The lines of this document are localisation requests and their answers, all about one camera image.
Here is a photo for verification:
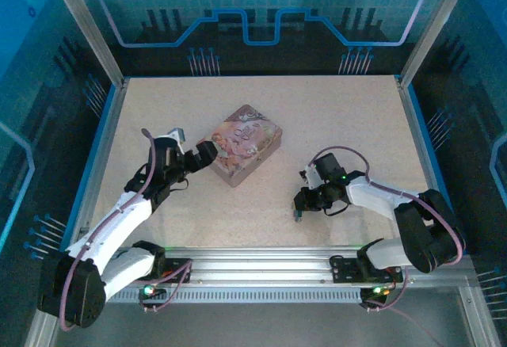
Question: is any pink illustrated tin box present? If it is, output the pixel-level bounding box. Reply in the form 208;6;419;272
196;104;284;189

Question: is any base board with LED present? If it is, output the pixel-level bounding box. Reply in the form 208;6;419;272
359;283;393;307
137;284;168;304

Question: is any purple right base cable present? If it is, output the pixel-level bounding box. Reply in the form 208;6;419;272
362;269;440;345

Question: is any aluminium frame post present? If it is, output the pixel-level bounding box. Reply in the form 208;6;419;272
398;0;477;89
44;0;127;89

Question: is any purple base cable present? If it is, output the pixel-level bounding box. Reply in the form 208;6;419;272
362;269;440;345
134;263;194;313

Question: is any wide aluminium base rail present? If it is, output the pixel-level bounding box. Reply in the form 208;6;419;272
164;246;476;287

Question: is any grey slotted cable duct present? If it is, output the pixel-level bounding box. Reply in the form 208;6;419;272
105;286;368;305

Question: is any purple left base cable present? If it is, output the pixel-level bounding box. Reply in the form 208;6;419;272
134;263;194;313

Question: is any aluminium frame bar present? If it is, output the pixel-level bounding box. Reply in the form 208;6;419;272
23;315;60;347
455;279;502;347

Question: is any aluminium table side rail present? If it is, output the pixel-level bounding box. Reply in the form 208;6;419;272
395;74;452;205
63;77;132;241

